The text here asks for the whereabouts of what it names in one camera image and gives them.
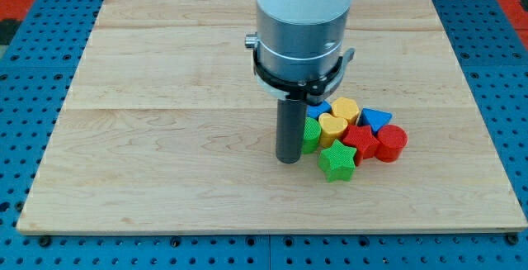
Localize black clamp ring mount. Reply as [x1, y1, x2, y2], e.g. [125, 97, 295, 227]
[252, 48, 355, 101]

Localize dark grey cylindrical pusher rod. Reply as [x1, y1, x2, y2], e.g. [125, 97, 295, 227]
[276, 100, 307, 163]

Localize green star block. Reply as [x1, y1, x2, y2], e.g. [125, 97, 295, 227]
[318, 140, 357, 182]

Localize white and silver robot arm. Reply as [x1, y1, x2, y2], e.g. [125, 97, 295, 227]
[245, 0, 355, 163]

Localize red star block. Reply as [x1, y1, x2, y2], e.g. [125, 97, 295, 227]
[341, 125, 380, 166]

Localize blue cube block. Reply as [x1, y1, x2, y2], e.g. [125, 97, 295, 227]
[307, 101, 332, 120]

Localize green cylinder block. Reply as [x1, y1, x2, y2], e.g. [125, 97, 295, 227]
[301, 117, 321, 154]

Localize yellow heart block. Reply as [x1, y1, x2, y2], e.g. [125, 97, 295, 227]
[318, 113, 348, 148]

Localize yellow hexagon block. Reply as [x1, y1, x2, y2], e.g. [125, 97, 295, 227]
[331, 97, 360, 125]

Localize blue triangle block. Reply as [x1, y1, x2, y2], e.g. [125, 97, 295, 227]
[356, 108, 393, 135]

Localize red cylinder block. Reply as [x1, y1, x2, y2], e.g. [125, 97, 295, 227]
[375, 125, 408, 163]

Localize light wooden board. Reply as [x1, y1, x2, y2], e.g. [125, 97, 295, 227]
[16, 0, 527, 235]

